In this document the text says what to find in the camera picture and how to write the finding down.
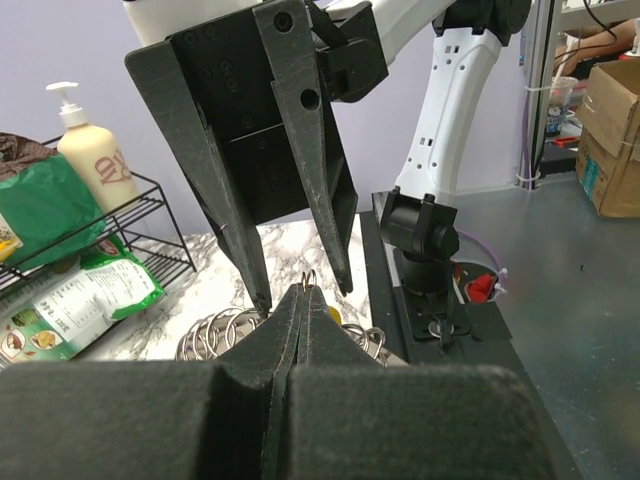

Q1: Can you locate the cardboard box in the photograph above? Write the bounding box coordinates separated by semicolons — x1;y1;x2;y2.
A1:
576;59;639;218

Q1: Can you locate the cream lotion pump bottle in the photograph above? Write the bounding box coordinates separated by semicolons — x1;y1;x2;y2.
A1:
46;81;140;214

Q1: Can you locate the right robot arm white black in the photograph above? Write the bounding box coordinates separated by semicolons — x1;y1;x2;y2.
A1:
124;1;531;314

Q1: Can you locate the dark green bag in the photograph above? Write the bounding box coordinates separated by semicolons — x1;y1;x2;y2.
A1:
1;153;106;271

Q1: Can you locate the black wire basket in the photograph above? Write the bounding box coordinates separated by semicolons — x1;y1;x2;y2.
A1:
1;178;194;299

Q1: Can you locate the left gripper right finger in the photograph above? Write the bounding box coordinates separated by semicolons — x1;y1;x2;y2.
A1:
279;285;580;479

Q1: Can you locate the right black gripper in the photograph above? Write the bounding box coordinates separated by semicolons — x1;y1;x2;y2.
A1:
125;1;358;313

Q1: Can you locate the aluminium frame post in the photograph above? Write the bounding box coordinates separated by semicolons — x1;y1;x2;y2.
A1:
516;0;562;191

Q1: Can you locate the brown crumpled bag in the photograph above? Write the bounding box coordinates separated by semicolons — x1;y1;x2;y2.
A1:
0;132;57;181

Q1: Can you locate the yellow key tag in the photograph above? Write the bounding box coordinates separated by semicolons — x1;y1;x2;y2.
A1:
329;307;342;325

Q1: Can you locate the metal keyring holder with rings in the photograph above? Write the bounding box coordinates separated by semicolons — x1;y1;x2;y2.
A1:
177;269;409;369

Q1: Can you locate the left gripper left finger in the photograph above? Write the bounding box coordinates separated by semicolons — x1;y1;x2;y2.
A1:
1;284;298;479

